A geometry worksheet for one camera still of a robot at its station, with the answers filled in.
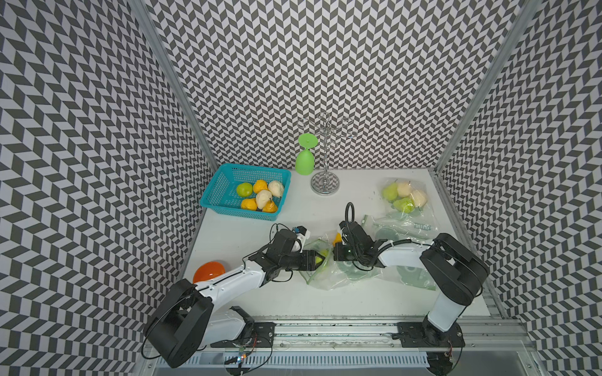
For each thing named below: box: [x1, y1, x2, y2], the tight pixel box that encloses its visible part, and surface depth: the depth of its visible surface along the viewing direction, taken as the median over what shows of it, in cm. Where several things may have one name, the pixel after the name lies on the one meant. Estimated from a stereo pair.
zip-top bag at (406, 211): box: [362, 177, 439, 243], surface depth 100 cm
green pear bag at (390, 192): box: [381, 178, 399, 202], surface depth 106 cm
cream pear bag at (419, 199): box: [410, 189, 428, 208], surface depth 101 cm
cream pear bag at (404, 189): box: [396, 182, 413, 198], surface depth 104 cm
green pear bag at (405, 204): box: [392, 197, 415, 214], surface depth 101 cm
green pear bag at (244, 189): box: [235, 182, 254, 198], surface depth 107 cm
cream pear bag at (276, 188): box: [268, 180, 284, 198], surface depth 107 cm
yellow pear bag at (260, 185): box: [253, 179, 268, 194], surface depth 108 cm
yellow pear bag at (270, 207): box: [261, 197, 278, 214], surface depth 98 cm
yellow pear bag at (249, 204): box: [240, 198, 258, 211], surface depth 103 cm
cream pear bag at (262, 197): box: [255, 189, 273, 210], surface depth 102 cm
